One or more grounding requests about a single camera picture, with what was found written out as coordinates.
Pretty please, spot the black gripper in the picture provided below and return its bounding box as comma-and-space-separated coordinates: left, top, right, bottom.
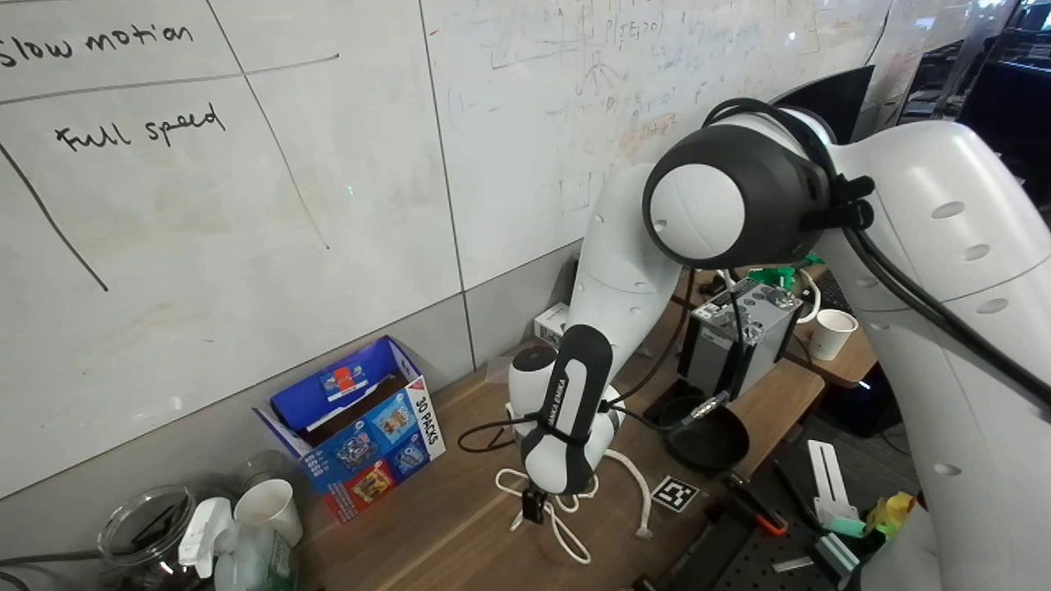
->
518, 484, 553, 526

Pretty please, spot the thin white rope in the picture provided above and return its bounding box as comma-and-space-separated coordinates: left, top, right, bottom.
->
491, 467, 600, 567

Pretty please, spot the thick white rope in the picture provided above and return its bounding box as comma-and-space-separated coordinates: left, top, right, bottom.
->
605, 443, 662, 543

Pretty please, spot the plain silver battery box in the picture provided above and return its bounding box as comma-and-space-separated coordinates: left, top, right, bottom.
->
681, 286, 806, 403

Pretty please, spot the black white fiducial marker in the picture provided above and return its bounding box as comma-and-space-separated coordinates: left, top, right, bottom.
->
650, 473, 704, 517

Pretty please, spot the black bowl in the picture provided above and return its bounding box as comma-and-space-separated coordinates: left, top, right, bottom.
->
662, 399, 756, 475

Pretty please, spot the blue snack pack carton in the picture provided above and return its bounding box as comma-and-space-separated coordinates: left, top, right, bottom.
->
253, 335, 449, 526

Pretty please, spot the black perforated base board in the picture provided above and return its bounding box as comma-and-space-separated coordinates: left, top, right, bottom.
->
628, 419, 934, 591

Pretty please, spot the green white packet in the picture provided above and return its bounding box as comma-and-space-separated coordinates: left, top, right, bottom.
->
178, 495, 307, 591

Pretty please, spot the white power strip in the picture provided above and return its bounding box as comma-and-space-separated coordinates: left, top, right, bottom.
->
806, 436, 865, 526

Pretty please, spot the white paper cup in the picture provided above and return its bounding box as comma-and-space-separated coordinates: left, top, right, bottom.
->
809, 305, 865, 363

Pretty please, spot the yellow green tool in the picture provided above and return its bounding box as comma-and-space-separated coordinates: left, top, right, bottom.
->
862, 489, 920, 546

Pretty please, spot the clear glass jar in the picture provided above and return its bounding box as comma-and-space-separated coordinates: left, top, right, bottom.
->
91, 484, 204, 583

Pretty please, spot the black looped camera cable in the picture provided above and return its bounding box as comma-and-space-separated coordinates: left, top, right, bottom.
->
455, 418, 518, 459

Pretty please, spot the white wall outlet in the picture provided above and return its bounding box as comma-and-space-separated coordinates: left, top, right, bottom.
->
534, 302, 574, 344

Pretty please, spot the black clamp orange handle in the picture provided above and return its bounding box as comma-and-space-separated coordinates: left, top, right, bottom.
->
717, 471, 796, 543

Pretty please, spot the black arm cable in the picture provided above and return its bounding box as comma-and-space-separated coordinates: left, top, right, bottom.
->
701, 96, 1051, 419

